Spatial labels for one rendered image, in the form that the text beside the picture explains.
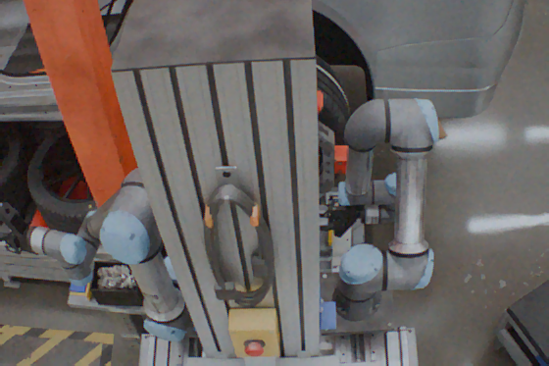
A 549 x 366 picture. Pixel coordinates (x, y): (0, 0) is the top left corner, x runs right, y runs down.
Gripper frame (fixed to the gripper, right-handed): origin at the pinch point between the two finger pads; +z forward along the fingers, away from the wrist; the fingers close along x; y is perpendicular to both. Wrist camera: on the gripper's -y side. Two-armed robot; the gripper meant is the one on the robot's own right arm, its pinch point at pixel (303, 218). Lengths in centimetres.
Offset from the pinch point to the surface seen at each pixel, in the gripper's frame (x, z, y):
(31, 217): -45, 135, -57
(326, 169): -20.2, -8.3, 1.1
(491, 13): -54, -71, 45
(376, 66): -55, -28, 18
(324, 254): -30, -8, -65
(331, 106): -30.0, -10.4, 21.3
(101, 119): -6, 60, 41
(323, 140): -20.3, -7.0, 15.0
